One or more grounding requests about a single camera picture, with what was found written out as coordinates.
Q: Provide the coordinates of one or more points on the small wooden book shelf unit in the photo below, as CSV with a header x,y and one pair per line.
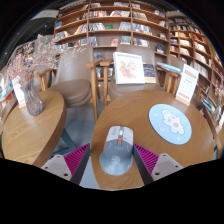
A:
x,y
25,53

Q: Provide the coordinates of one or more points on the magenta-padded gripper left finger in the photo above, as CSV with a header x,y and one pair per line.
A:
x,y
56,165

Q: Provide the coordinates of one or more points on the dark covered book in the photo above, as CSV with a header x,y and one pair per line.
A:
x,y
149,73

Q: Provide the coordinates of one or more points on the round light blue mouse pad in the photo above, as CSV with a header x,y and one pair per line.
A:
x,y
170,124

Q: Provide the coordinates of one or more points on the curved wooden book shelf unit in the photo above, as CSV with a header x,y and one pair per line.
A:
x,y
200,53

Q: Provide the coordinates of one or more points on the glass vase with pink flowers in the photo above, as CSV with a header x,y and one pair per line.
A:
x,y
32,101

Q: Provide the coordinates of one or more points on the large wooden book shelf unit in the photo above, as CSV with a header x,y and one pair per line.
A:
x,y
106,26

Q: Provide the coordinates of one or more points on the low book display shelf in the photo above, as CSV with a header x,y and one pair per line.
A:
x,y
6,90

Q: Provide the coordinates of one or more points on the white and orange sign card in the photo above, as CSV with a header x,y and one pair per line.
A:
x,y
19,93

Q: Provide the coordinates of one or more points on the round wooden side table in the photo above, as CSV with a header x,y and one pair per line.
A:
x,y
30,130
216,133

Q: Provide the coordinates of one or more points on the white framed flower picture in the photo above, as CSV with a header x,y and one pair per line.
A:
x,y
128,68

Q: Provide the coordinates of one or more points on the brown wooden armchair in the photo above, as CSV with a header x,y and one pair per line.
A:
x,y
71,88
150,53
170,81

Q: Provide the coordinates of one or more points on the white hanging ceiling panel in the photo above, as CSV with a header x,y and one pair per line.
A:
x,y
46,14

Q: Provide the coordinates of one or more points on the grey computer mouse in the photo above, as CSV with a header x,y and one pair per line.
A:
x,y
116,156

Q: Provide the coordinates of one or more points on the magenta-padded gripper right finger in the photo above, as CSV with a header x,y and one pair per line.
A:
x,y
165,165

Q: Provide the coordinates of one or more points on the white and orange sign stand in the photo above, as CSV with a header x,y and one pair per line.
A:
x,y
187,85

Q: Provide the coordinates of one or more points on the stack of books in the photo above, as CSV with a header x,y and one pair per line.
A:
x,y
208,104

